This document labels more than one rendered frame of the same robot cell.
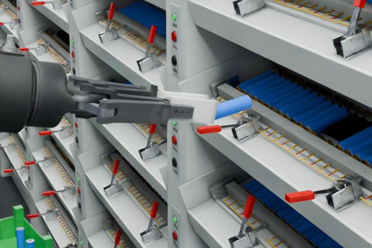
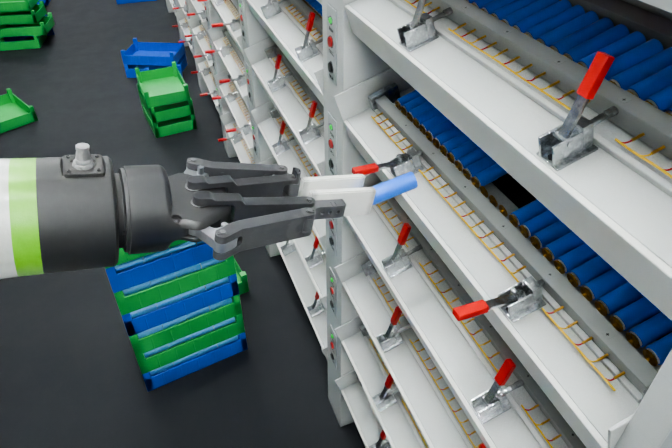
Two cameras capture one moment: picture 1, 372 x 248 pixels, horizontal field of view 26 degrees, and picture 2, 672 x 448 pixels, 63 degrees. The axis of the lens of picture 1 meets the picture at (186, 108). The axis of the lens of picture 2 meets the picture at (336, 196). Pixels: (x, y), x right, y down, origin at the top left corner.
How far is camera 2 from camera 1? 51 cm
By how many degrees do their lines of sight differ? 20
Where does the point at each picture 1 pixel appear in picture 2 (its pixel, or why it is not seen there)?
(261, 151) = (421, 199)
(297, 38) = (481, 105)
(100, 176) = (270, 130)
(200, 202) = not seen: hidden behind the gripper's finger
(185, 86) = (342, 98)
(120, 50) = (281, 27)
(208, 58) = (366, 68)
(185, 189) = not seen: hidden behind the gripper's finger
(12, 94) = (86, 239)
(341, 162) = (518, 250)
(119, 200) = (285, 158)
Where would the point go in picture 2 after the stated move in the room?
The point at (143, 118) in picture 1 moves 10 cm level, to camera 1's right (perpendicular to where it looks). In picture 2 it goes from (278, 237) to (391, 240)
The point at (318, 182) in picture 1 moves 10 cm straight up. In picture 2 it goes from (488, 265) to (504, 195)
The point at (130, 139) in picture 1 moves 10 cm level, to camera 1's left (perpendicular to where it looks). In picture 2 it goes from (293, 113) to (251, 113)
